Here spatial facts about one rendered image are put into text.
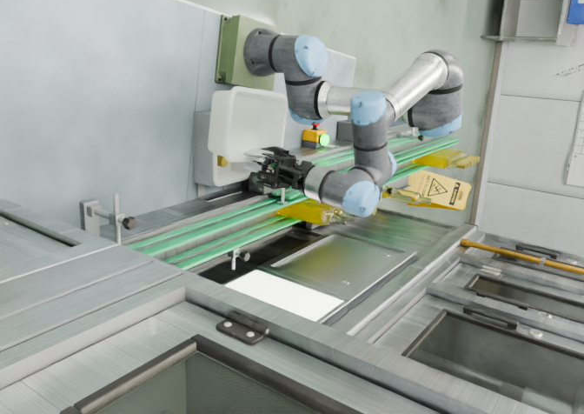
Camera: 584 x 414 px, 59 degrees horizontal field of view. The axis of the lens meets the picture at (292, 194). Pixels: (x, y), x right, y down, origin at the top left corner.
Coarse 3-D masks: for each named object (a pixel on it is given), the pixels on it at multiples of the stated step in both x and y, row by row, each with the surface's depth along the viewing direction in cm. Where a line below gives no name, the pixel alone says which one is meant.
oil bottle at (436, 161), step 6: (426, 156) 271; (432, 156) 270; (438, 156) 270; (414, 162) 276; (420, 162) 274; (426, 162) 272; (432, 162) 270; (438, 162) 268; (444, 162) 266; (450, 162) 265; (456, 162) 265; (462, 162) 264; (444, 168) 267; (462, 168) 263
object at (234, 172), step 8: (216, 160) 157; (216, 168) 158; (224, 168) 171; (232, 168) 174; (240, 168) 172; (216, 176) 159; (224, 176) 168; (232, 176) 169; (240, 176) 170; (248, 176) 171; (216, 184) 159; (224, 184) 162
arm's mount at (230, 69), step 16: (224, 16) 159; (240, 16) 155; (224, 32) 159; (240, 32) 156; (224, 48) 159; (240, 48) 158; (224, 64) 160; (240, 64) 159; (224, 80) 163; (240, 80) 161; (256, 80) 167; (272, 80) 173
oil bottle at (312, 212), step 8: (304, 200) 180; (288, 208) 178; (296, 208) 176; (304, 208) 174; (312, 208) 172; (320, 208) 172; (328, 208) 172; (288, 216) 179; (296, 216) 177; (304, 216) 175; (312, 216) 173; (320, 216) 171; (328, 216) 170; (320, 224) 172
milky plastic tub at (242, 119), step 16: (224, 96) 118; (240, 96) 128; (256, 96) 128; (272, 96) 128; (224, 112) 118; (240, 112) 130; (256, 112) 135; (272, 112) 135; (224, 128) 118; (240, 128) 131; (256, 128) 136; (272, 128) 135; (208, 144) 122; (224, 144) 117; (240, 144) 132; (256, 144) 138; (272, 144) 136; (240, 160) 122; (256, 160) 127
